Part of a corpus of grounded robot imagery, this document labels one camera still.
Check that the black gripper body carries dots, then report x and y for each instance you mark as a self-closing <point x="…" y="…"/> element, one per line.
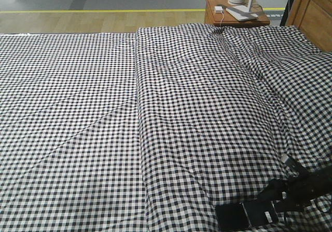
<point x="300" y="190"/>

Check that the black white checkered bed sheet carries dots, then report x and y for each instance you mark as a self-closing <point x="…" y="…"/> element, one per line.
<point x="70" y="157"/>

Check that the wooden headboard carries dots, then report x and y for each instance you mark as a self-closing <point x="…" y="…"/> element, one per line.
<point x="313" y="18"/>

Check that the black foldable phone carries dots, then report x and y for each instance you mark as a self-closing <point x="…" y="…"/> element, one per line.
<point x="245" y="215"/>

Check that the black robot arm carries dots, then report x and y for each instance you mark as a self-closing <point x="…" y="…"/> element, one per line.
<point x="324" y="179"/>

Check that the black white checkered duvet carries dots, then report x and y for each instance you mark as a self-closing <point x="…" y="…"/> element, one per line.
<point x="218" y="108"/>

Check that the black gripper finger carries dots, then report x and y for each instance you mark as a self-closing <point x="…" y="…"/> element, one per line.
<point x="274" y="190"/>

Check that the white desk lamp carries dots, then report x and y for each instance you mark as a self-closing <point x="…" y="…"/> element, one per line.
<point x="244" y="12"/>

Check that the white charger adapter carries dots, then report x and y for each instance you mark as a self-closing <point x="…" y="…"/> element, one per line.
<point x="218" y="9"/>

